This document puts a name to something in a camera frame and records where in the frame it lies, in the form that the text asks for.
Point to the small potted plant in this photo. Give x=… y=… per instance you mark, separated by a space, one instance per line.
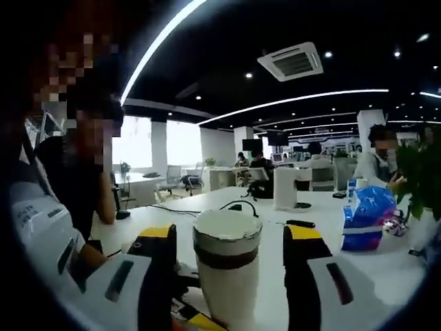
x=124 y=167

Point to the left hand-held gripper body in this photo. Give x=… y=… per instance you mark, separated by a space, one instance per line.
x=182 y=272

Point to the black monitor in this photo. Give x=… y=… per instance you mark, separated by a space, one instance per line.
x=251 y=144
x=277 y=138

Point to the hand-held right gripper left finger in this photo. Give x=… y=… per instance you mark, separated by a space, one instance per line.
x=151 y=282

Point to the white side desk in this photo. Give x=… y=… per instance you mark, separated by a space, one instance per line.
x=138 y=182

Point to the cream white water cup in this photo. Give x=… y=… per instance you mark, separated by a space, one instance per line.
x=231 y=296

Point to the white chest device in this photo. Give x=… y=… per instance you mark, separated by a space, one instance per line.
x=38 y=220

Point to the small blue white box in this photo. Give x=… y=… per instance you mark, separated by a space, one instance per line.
x=351 y=188

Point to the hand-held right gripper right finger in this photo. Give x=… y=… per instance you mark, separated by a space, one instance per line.
x=303 y=282

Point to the white table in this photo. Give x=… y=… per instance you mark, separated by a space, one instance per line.
x=213 y=203

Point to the small black device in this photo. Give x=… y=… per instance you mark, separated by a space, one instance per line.
x=339 y=195

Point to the grey office chair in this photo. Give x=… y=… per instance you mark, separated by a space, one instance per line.
x=194 y=177
x=170 y=177

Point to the white blue tissue pack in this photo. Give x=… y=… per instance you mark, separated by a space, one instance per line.
x=363 y=229
x=360 y=241

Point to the black power adapter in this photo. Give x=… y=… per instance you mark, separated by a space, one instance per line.
x=235 y=207

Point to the blue soft tissue pack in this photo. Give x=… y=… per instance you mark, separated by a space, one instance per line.
x=375 y=203

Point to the ceiling light strip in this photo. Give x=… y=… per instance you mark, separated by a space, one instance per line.
x=293 y=101
x=155 y=48

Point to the black bag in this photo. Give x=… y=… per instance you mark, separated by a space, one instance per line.
x=260 y=189

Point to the white paper cup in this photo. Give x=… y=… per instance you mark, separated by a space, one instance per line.
x=362 y=183

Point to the black computer mouse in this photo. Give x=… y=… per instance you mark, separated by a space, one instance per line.
x=122 y=214

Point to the ceiling air conditioner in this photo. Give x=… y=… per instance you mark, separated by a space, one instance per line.
x=291 y=62

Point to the green potted plant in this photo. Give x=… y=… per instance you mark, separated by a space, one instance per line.
x=418 y=172

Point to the white water dispenser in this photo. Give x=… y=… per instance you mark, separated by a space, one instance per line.
x=286 y=191

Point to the black oblong case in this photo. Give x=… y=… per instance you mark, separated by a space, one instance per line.
x=300 y=223

